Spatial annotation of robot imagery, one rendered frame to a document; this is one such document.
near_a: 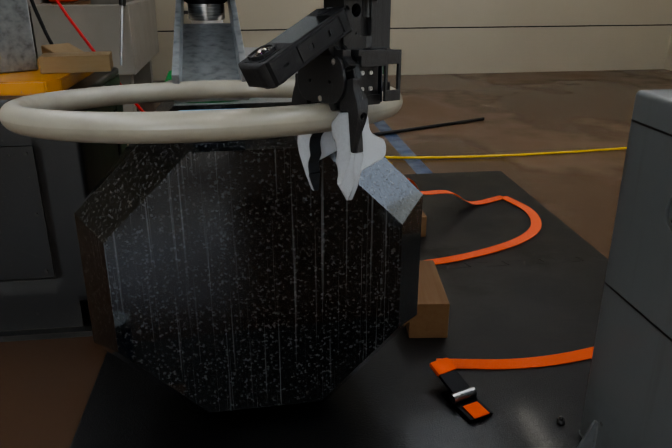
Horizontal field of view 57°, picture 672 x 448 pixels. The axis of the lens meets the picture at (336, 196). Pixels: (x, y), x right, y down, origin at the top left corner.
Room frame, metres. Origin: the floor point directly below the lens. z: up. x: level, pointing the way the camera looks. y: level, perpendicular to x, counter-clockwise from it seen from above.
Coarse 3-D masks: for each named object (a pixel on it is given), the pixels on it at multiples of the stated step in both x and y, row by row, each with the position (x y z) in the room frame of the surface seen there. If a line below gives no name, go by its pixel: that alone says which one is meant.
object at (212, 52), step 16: (176, 0) 1.35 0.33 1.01; (176, 16) 1.25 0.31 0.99; (176, 32) 1.17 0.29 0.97; (192, 32) 1.30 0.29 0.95; (208, 32) 1.30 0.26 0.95; (224, 32) 1.31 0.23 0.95; (240, 32) 1.19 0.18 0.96; (176, 48) 1.10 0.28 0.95; (192, 48) 1.22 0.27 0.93; (208, 48) 1.22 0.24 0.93; (224, 48) 1.22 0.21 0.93; (240, 48) 1.11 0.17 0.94; (176, 64) 1.03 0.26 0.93; (192, 64) 1.14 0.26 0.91; (208, 64) 1.15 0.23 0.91; (224, 64) 1.15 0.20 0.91; (176, 80) 1.00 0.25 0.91; (192, 80) 1.08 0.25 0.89
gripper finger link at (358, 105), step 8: (352, 80) 0.59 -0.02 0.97; (352, 88) 0.59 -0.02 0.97; (360, 88) 0.60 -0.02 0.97; (344, 96) 0.60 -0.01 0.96; (352, 96) 0.59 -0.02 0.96; (360, 96) 0.59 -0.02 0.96; (344, 104) 0.60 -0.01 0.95; (352, 104) 0.59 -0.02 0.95; (360, 104) 0.59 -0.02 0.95; (352, 112) 0.59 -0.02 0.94; (360, 112) 0.59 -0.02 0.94; (352, 120) 0.59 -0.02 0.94; (360, 120) 0.59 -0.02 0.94; (352, 128) 0.59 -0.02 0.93; (360, 128) 0.59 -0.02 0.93; (352, 136) 0.59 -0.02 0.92; (360, 136) 0.60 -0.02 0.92; (352, 144) 0.59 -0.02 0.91; (360, 144) 0.59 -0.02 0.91; (352, 152) 0.59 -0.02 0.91
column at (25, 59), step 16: (0, 0) 1.91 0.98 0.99; (16, 0) 1.93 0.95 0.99; (0, 16) 1.90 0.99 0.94; (16, 16) 1.93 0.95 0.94; (0, 32) 1.90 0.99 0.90; (16, 32) 1.92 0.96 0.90; (0, 48) 1.89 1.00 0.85; (16, 48) 1.92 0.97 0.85; (32, 48) 1.95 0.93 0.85; (0, 64) 1.89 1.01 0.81; (16, 64) 1.91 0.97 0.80; (32, 64) 1.94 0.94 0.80
